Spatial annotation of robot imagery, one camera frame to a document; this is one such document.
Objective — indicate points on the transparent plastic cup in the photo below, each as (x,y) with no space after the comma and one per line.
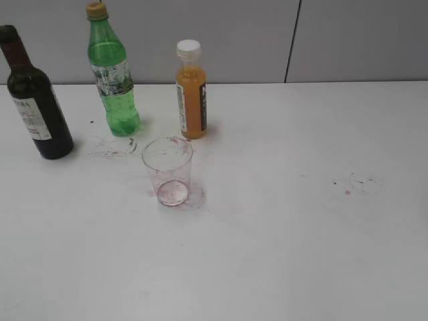
(168,162)

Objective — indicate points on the dark red wine bottle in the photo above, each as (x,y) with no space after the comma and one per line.
(35,99)

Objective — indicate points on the orange juice bottle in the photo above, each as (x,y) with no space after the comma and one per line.
(191,89)

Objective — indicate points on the green plastic soda bottle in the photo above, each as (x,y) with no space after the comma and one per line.
(109,64)

